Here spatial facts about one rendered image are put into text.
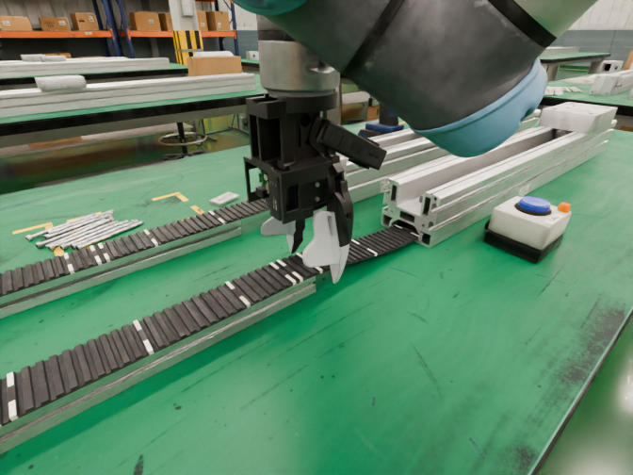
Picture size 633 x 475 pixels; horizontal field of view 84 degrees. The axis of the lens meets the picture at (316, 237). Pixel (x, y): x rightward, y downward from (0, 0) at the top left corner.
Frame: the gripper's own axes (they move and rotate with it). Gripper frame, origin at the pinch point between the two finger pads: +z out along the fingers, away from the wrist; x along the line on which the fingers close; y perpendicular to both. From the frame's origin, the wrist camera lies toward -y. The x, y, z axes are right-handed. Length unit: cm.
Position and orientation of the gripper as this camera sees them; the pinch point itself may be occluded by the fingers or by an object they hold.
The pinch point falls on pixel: (316, 257)
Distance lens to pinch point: 45.3
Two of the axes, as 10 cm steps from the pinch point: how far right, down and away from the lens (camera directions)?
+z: 0.0, 8.7, 5.0
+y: -7.7, 3.1, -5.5
